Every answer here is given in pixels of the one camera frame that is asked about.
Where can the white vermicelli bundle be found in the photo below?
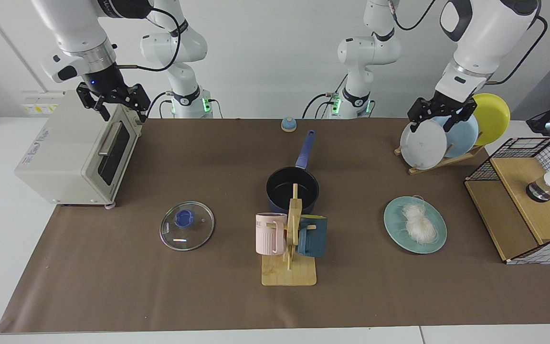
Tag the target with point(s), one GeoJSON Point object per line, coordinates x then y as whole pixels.
{"type": "Point", "coordinates": [418, 224]}

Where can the glass lid with blue knob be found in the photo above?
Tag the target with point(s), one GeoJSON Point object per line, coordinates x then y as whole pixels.
{"type": "Point", "coordinates": [194, 234]}

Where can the light blue plate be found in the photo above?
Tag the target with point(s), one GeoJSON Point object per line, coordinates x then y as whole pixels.
{"type": "Point", "coordinates": [463, 138]}

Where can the grey plate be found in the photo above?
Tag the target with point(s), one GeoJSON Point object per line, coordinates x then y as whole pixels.
{"type": "Point", "coordinates": [423, 145]}

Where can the yellow plate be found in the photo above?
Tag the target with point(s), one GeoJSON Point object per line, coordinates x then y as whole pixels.
{"type": "Point", "coordinates": [492, 117]}

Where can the wooden plate rack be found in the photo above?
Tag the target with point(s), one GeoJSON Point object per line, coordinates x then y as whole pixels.
{"type": "Point", "coordinates": [439, 164]}

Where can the teal plate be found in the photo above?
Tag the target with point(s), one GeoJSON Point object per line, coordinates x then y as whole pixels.
{"type": "Point", "coordinates": [394, 220]}

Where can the pale toaster oven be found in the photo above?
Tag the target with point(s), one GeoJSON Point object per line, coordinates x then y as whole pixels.
{"type": "Point", "coordinates": [65, 143]}

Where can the small blue round bell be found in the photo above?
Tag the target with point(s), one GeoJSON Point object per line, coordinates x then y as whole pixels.
{"type": "Point", "coordinates": [289, 125]}

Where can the dark blue cup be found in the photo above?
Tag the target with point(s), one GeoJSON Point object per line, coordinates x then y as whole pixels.
{"type": "Point", "coordinates": [315, 236]}

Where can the pink ribbed cup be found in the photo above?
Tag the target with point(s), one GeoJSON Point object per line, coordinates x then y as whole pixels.
{"type": "Point", "coordinates": [265, 234]}

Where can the brown table cloth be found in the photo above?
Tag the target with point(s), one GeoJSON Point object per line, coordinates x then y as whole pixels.
{"type": "Point", "coordinates": [160, 286]}

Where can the wooden cup stand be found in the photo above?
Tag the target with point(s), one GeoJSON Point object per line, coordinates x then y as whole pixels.
{"type": "Point", "coordinates": [289, 274]}

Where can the white wall socket strip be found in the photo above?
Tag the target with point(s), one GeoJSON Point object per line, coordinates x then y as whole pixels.
{"type": "Point", "coordinates": [41, 105]}

